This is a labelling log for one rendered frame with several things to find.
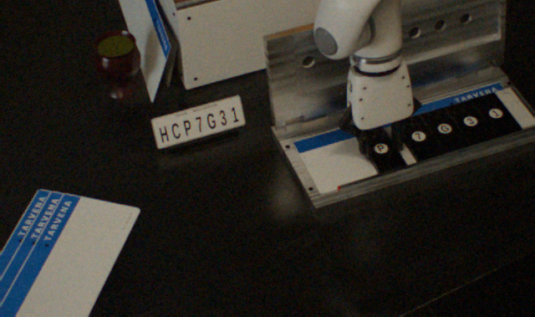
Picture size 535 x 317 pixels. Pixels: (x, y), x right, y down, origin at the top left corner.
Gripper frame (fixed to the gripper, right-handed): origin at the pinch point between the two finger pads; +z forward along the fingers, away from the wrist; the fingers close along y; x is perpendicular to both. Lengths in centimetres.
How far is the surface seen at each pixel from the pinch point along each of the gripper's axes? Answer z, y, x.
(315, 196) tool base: 3.4, -13.9, -4.2
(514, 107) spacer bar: 1.5, 25.6, 0.9
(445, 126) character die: 1.3, 12.4, 0.9
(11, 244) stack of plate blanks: -4, -62, -3
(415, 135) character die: 1.3, 6.7, 0.9
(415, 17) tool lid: -15.2, 12.1, 11.0
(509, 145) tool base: 3.8, 20.8, -5.9
